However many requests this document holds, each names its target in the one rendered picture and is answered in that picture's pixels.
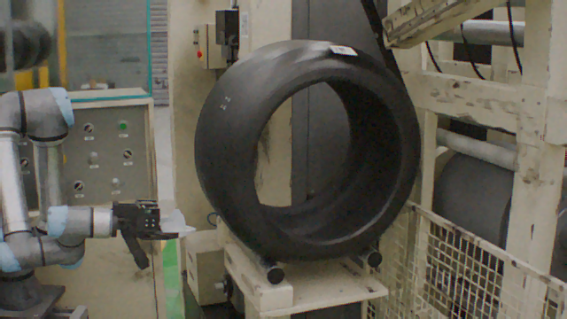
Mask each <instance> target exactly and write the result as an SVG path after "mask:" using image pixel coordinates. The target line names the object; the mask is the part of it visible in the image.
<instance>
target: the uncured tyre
mask: <svg viewBox="0 0 567 319"><path fill-rule="evenodd" d="M329 45H333V46H340V47H349V48H352V49H353V50H354V51H355V52H356V54H357V55H351V54H342V53H334V51H333V50H332V49H331V48H330V46H329ZM221 78H222V79H224V80H227V81H223V80H220V79H219V80H218V81H217V83H215V85H214V87H213V88H212V90H211V91H210V92H209V94H208V96H207V98H206V101H205V103H204V104H203V107H202V110H201V113H200V115H199V118H198V125H197V130H195V136H194V163H195V168H196V173H197V177H198V180H199V182H200V185H201V188H202V190H203V192H204V193H205V195H206V199H207V201H208V202H209V204H210V205H211V207H212V208H213V209H214V211H215V212H217V214H218V215H219V216H220V217H221V219H222V220H223V221H224V223H225V224H226V225H227V226H228V228H229V229H230V231H231V233H232V234H234V235H235V236H236V237H237V238H238V239H239V240H240V241H241V242H242V243H243V244H245V245H246V246H247V247H250V248H251V250H253V251H254V252H256V253H257V254H259V255H261V256H263V257H266V258H269V259H271V260H273V261H279V262H282V263H286V264H291V265H296V266H320V265H326V264H331V263H334V262H338V261H342V260H345V259H348V258H350V256H352V255H354V254H356V253H358V252H360V251H361V250H364V249H365V248H367V247H368V246H370V245H372V244H373V243H374V242H375V241H377V239H378V238H379V237H380V236H381V235H382V234H383V233H384V232H386V231H387V230H388V229H389V228H390V227H391V226H392V225H393V223H394V221H395V220H396V218H397V217H398V216H399V214H400V212H401V211H402V209H403V207H404V206H405V205H406V202H407V200H408V197H409V195H411V193H412V190H413V189H414V186H415V183H416V178H417V174H418V170H419V165H420V158H421V131H420V125H419V123H418V120H417V116H416V110H415V108H414V106H413V103H412V101H411V99H410V97H409V95H408V92H407V90H406V89H405V87H404V86H403V84H402V83H401V81H400V80H399V79H398V77H396V76H395V75H394V74H393V72H392V71H391V70H390V69H389V68H388V67H387V66H385V65H384V64H383V63H382V62H380V61H379V60H378V59H376V58H374V57H372V56H370V55H369V54H368V53H367V52H366V51H363V50H361V49H358V48H356V47H353V46H351V45H346V44H342V43H331V42H317V41H316V40H303V39H293V40H285V41H279V42H275V43H270V44H267V46H263V47H261V48H259V49H257V50H255V51H252V52H251V53H249V54H247V55H245V56H243V57H242V58H241V59H239V60H238V61H237V62H236V63H235V64H233V65H232V66H231V67H230V68H229V69H228V70H227V71H226V72H225V73H224V74H223V75H222V76H221ZM322 82H326V83H327V84H328V85H329V86H330V87H331V88H332V89H333V90H334V91H335V92H337V95H338V96H339V98H340V100H341V101H342V103H343V105H344V108H345V109H346V115H347V119H348V124H349V143H348V149H347V153H346V157H345V160H344V163H343V166H342V168H340V170H339V172H338V174H337V176H336V177H335V179H334V180H333V182H332V183H330V184H329V185H328V186H327V187H326V188H325V189H324V190H323V191H321V192H320V194H318V195H317V196H314V197H313V198H311V199H309V200H307V201H305V202H302V203H298V204H296V205H291V206H271V205H265V204H262V203H260V201H259V198H258V195H257V191H256V187H255V181H254V160H255V153H256V150H257V145H258V142H259V140H260V136H261V133H262V130H263V129H264V127H265V125H266V124H267V122H268V121H269V120H270V118H271V117H272V116H273V113H274V112H275V111H276V109H277V108H278V107H279V106H280V105H281V104H282V103H283V102H285V101H287V100H288V99H289V98H290V97H291V96H292V95H293V94H295V93H297V92H298V91H300V90H303V89H305V88H307V87H309V86H312V85H314V84H317V83H322ZM227 95H229V96H230V97H232V99H231V100H230V102H229V104H228V106H227V108H226V110H225V112H223V111H222V110H220V107H221V104H222V102H223V101H224V99H225V97H226V96H227ZM203 172H204V173H205V175H206V182H205V181H204V176H203Z"/></svg>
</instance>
